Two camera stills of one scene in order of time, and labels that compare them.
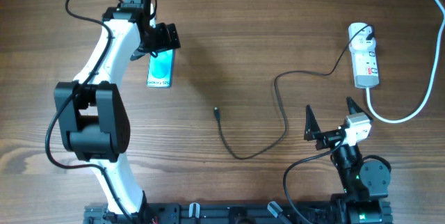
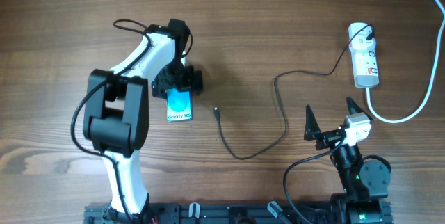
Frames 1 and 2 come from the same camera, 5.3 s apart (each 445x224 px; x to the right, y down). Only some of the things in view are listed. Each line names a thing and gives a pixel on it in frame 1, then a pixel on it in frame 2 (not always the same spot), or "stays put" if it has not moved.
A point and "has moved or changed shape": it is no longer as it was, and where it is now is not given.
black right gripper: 327,138 stays put
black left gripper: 163,42 -> 189,83
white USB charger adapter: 359,44 stays put
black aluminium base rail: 215,213 stays put
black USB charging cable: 372,35 stays put
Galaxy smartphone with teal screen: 160,69 has moved or changed shape
